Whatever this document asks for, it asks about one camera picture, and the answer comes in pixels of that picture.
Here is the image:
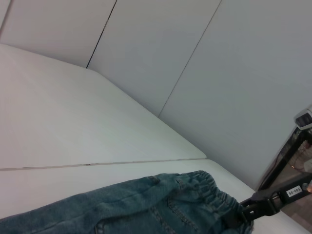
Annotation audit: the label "right wrist camera housing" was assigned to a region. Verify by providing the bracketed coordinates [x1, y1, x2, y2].
[293, 106, 312, 130]

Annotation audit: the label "black metal frame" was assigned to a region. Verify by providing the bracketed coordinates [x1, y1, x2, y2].
[258, 129, 312, 192]

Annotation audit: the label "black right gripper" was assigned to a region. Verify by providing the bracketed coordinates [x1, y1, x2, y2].
[224, 175, 312, 230]

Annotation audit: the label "blue denim shorts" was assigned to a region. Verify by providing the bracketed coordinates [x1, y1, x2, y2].
[0, 170, 255, 234]

